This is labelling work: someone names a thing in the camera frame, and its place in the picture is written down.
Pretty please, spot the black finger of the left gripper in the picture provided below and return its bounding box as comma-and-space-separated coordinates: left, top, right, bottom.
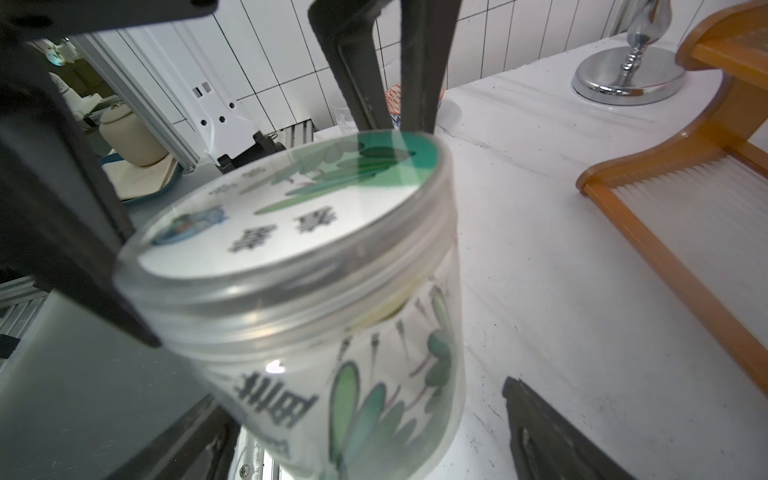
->
400, 0, 461, 134
308, 0, 393, 131

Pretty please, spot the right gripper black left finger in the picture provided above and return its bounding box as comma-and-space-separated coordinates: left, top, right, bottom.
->
107, 395, 240, 479

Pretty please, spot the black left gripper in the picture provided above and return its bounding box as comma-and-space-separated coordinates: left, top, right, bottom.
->
1, 1, 217, 347

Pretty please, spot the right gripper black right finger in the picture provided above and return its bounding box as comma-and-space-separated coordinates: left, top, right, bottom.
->
502, 377, 634, 480

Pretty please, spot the jar with green tree lid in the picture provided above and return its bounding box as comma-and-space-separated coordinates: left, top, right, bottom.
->
113, 130, 466, 479

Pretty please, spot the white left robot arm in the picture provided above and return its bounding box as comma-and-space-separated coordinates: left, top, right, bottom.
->
1, 1, 462, 348

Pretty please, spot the orange wooden tiered shelf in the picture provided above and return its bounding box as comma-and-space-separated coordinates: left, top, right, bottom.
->
576, 1, 767, 388

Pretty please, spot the silver glass holder stand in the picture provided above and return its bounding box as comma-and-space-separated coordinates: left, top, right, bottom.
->
572, 1, 685, 106

